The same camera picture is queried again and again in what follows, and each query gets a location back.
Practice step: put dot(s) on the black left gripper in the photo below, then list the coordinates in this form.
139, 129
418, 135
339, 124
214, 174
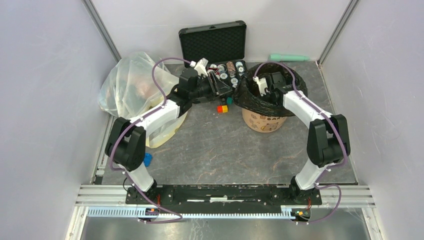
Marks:
218, 88

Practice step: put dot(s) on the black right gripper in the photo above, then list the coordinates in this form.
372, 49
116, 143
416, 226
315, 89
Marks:
271, 92

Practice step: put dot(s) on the black plastic trash bag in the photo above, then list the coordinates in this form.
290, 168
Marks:
247, 95

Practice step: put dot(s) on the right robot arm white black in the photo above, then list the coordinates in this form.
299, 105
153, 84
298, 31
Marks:
328, 143

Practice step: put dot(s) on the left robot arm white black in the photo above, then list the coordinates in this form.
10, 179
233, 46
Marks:
126, 144

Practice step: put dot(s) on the orange plastic trash bin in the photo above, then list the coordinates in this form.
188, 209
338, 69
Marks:
261, 123

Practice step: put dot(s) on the teal cube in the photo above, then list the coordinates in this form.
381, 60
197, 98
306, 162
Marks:
229, 100

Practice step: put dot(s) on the mint green cylinder tool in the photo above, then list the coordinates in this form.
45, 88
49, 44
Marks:
276, 57

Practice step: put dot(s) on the black poker chip case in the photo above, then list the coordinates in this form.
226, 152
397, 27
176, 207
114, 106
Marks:
223, 45

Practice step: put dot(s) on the translucent yellow plastic bag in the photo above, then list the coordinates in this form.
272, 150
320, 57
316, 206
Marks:
129, 89

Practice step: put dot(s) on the blue toy car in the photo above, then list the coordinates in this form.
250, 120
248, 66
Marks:
147, 159

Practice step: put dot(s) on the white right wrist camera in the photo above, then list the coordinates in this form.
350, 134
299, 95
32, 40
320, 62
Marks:
262, 85

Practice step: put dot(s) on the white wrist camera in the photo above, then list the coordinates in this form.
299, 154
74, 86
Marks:
262, 85
200, 67

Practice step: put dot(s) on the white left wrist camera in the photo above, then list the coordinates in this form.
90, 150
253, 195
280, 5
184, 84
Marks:
200, 67

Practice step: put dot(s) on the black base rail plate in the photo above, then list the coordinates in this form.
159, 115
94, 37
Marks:
224, 199

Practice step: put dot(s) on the aluminium frame rail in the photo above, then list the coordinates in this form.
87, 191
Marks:
102, 29

